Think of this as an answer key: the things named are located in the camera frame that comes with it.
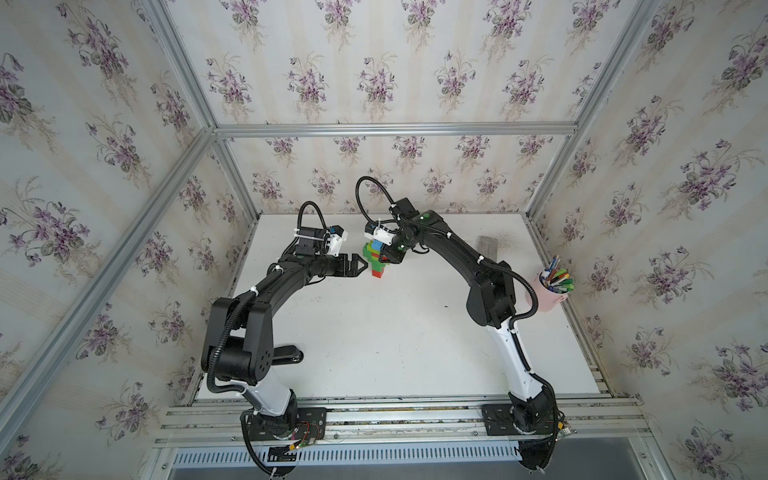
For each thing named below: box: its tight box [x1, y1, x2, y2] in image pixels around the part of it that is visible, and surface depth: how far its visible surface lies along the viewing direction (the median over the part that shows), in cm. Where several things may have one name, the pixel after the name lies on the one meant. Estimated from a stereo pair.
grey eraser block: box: [477, 236, 499, 261], surface depth 109 cm
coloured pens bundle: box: [540, 254, 575, 294], surface depth 91 cm
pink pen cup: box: [525, 270, 570, 312], surface depth 88 cm
